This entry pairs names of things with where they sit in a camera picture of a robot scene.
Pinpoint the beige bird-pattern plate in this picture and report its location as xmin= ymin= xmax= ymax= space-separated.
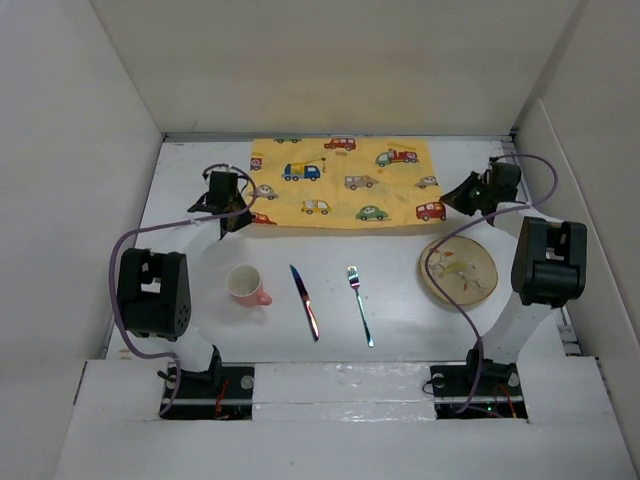
xmin=419 ymin=236 xmax=499 ymax=306

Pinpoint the pink ceramic mug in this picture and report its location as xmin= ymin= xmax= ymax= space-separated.
xmin=226 ymin=265 xmax=273 ymax=307

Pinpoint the iridescent table knife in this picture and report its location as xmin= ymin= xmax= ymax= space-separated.
xmin=289 ymin=265 xmax=320 ymax=342

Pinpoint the yellow car-print cloth placemat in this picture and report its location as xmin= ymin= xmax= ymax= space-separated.
xmin=247 ymin=136 xmax=447 ymax=230

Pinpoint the iridescent fork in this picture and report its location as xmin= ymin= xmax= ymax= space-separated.
xmin=347 ymin=265 xmax=375 ymax=348

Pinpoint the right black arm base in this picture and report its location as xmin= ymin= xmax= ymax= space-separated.
xmin=422 ymin=357 xmax=528 ymax=420

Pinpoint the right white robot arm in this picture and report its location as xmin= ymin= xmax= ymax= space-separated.
xmin=440 ymin=154 xmax=588 ymax=394

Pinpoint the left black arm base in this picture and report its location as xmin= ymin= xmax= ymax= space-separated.
xmin=159 ymin=363 xmax=255 ymax=421

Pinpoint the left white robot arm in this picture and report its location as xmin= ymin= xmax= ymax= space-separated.
xmin=109 ymin=163 xmax=255 ymax=397

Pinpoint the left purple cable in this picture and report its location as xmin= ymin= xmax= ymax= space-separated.
xmin=109 ymin=162 xmax=258 ymax=416

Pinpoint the purple cable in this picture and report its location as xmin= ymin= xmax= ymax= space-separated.
xmin=109 ymin=162 xmax=258 ymax=416
xmin=424 ymin=153 xmax=559 ymax=415

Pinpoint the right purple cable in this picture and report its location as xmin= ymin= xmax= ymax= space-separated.
xmin=424 ymin=153 xmax=559 ymax=415

